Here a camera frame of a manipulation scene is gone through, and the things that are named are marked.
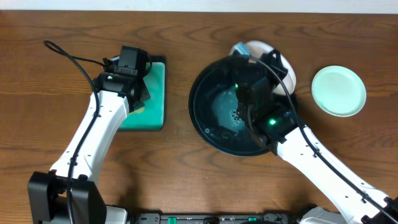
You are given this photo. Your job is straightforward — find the white plate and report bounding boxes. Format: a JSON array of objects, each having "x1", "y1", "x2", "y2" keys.
[{"x1": 229, "y1": 40, "x2": 297, "y2": 95}]

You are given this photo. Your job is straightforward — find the green scouring sponge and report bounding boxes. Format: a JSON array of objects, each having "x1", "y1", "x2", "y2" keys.
[{"x1": 131, "y1": 105, "x2": 145, "y2": 114}]

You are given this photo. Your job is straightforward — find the mint plate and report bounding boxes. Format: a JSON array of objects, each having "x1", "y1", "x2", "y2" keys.
[{"x1": 311, "y1": 65, "x2": 367, "y2": 117}]

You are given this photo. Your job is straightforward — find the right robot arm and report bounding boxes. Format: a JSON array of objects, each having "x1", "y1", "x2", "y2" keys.
[{"x1": 230, "y1": 49, "x2": 397, "y2": 223}]

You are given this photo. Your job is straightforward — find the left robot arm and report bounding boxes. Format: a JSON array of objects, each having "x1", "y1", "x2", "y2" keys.
[{"x1": 28, "y1": 57, "x2": 165, "y2": 223}]

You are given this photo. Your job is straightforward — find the rectangular dark green tray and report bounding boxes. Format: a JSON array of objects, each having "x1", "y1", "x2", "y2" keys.
[{"x1": 119, "y1": 55, "x2": 167, "y2": 131}]

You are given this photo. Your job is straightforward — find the round black tray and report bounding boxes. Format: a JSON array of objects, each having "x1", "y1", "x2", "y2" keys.
[{"x1": 188, "y1": 55, "x2": 299, "y2": 157}]

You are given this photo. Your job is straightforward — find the left black cable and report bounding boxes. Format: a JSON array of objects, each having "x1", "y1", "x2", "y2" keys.
[{"x1": 43, "y1": 39, "x2": 108, "y2": 224}]

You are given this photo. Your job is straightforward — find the black cable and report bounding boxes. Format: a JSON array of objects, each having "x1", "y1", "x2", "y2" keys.
[
  {"x1": 43, "y1": 39, "x2": 108, "y2": 224},
  {"x1": 242, "y1": 54, "x2": 398, "y2": 224}
]

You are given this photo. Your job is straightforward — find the right black cable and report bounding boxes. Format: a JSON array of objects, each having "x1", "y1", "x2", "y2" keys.
[{"x1": 242, "y1": 54, "x2": 398, "y2": 224}]

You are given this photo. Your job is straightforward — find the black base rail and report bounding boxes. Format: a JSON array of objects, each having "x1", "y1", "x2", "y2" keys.
[{"x1": 102, "y1": 212, "x2": 299, "y2": 224}]

